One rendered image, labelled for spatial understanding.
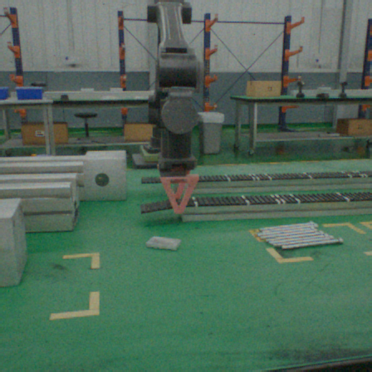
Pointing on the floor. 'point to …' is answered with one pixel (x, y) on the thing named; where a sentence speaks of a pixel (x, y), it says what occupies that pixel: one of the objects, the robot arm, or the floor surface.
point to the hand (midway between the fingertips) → (177, 203)
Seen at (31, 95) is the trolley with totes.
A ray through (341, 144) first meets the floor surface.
